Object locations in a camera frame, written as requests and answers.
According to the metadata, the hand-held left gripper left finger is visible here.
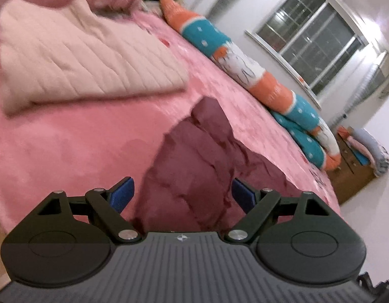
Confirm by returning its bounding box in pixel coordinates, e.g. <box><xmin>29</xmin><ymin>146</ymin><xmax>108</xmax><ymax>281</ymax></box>
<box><xmin>34</xmin><ymin>177</ymin><xmax>143</xmax><ymax>245</ymax></box>

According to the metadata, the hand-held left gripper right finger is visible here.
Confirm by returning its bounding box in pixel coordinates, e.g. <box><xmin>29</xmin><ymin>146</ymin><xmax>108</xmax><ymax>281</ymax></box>
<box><xmin>224</xmin><ymin>178</ymin><xmax>335</xmax><ymax>245</ymax></box>

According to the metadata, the maroon down jacket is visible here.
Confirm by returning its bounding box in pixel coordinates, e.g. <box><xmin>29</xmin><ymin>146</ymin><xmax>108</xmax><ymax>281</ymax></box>
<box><xmin>130</xmin><ymin>96</ymin><xmax>290</xmax><ymax>232</ymax></box>

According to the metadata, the pink bed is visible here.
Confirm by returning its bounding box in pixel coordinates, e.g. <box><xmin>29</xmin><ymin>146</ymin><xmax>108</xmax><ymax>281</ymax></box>
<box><xmin>0</xmin><ymin>0</ymin><xmax>342</xmax><ymax>237</ymax></box>

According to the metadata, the wooden cabinet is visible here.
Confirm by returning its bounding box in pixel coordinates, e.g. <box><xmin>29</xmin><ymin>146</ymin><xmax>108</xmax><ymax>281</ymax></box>
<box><xmin>327</xmin><ymin>126</ymin><xmax>379</xmax><ymax>206</ymax></box>

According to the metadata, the folded pink blanket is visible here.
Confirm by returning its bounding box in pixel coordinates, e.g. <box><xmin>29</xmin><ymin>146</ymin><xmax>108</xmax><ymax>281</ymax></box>
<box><xmin>346</xmin><ymin>136</ymin><xmax>367</xmax><ymax>155</ymax></box>

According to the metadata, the rolled rabbit print blanket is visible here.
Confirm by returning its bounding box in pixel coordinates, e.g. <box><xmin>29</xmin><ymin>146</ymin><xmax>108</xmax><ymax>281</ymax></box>
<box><xmin>159</xmin><ymin>0</ymin><xmax>342</xmax><ymax>171</ymax></box>

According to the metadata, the folded light pink quilted garment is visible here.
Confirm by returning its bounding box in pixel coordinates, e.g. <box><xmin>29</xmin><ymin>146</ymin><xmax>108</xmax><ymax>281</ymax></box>
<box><xmin>0</xmin><ymin>0</ymin><xmax>189</xmax><ymax>116</ymax></box>

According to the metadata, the barred window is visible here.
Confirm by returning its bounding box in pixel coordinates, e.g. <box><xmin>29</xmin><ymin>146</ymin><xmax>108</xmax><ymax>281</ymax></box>
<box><xmin>245</xmin><ymin>0</ymin><xmax>370</xmax><ymax>103</ymax></box>

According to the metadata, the white air conditioner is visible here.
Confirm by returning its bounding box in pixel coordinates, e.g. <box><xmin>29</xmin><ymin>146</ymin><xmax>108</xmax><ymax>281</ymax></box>
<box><xmin>368</xmin><ymin>50</ymin><xmax>389</xmax><ymax>98</ymax></box>

